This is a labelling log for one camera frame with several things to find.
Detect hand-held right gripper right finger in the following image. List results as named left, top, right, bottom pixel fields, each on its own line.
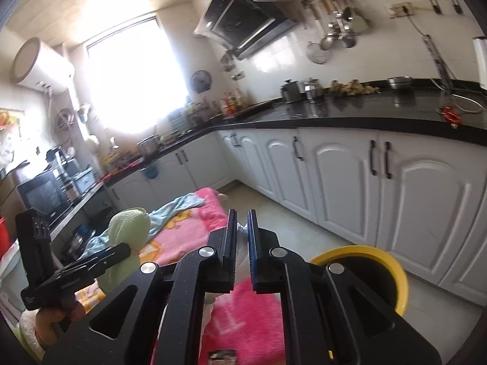
left=247, top=209, right=443, bottom=365

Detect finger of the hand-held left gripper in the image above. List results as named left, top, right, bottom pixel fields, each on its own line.
left=60, top=243, right=132, bottom=280

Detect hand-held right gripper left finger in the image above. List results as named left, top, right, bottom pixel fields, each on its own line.
left=43, top=208, right=238, bottom=365

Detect light green cloth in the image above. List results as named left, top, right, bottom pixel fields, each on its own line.
left=97, top=207, right=151, bottom=297

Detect yellow trash bin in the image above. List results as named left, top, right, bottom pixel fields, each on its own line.
left=309, top=245, right=410, bottom=318

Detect person's left forearm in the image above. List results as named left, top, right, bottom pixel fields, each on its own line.
left=11, top=310, right=46, bottom=365

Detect person's left hand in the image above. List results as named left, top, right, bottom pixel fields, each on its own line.
left=35, top=300, right=86, bottom=351

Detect red plastic container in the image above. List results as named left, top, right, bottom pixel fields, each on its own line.
left=0, top=217, right=13, bottom=259

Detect black microwave oven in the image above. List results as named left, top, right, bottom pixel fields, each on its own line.
left=17, top=169, right=71, bottom=223

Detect light blue cloth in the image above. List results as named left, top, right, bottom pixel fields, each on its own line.
left=82, top=194, right=204, bottom=257

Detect pink printed blanket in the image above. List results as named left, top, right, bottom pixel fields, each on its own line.
left=74, top=187, right=290, bottom=365

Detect light blue storage box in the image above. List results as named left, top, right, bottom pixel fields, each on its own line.
left=72, top=170, right=96, bottom=195

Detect black electric kettle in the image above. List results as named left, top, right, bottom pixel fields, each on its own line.
left=46, top=146, right=65, bottom=168

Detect white base cabinets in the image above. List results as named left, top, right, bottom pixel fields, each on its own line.
left=104, top=127, right=487, bottom=305

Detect steel cooking pot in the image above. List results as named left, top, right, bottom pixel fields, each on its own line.
left=137, top=135, right=160, bottom=157

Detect cluster of condiment bottles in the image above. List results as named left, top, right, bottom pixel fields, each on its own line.
left=220, top=88, right=246, bottom=117

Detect black canister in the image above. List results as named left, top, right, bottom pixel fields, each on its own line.
left=281, top=80, right=302, bottom=103

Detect steel canister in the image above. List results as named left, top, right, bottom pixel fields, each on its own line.
left=302, top=78, right=325, bottom=102

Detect small grey fan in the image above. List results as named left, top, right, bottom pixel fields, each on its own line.
left=189, top=70, right=212, bottom=94

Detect white water heater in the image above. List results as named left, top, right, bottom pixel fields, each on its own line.
left=11, top=37, right=75, bottom=94

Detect bright kitchen window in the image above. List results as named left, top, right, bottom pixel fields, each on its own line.
left=86, top=15, right=189, bottom=134

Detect pile of ginger roots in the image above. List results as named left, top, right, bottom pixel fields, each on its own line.
left=330, top=80, right=381, bottom=96

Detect round steel mesh strainer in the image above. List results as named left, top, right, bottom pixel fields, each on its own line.
left=307, top=40, right=330, bottom=64

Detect shallow steel pot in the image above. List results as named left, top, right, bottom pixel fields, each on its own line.
left=387, top=76, right=414, bottom=90

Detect black range hood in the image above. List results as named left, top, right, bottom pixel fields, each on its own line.
left=194, top=0, right=299, bottom=61

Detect red tangled ornament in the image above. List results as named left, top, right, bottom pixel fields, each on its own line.
left=437, top=104, right=463, bottom=128

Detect row of hanging kitchen utensils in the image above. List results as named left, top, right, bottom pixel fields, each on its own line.
left=302, top=0, right=370, bottom=52

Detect white paper towel roll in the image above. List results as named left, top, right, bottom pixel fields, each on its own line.
left=472, top=36, right=487, bottom=91

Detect colourful wall picture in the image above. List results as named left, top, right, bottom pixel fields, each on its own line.
left=0, top=108, right=24, bottom=130

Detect white flexible hose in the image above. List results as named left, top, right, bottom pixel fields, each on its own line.
left=430, top=78, right=485, bottom=114

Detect wall power socket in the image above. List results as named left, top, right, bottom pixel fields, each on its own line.
left=388, top=3, right=414, bottom=18

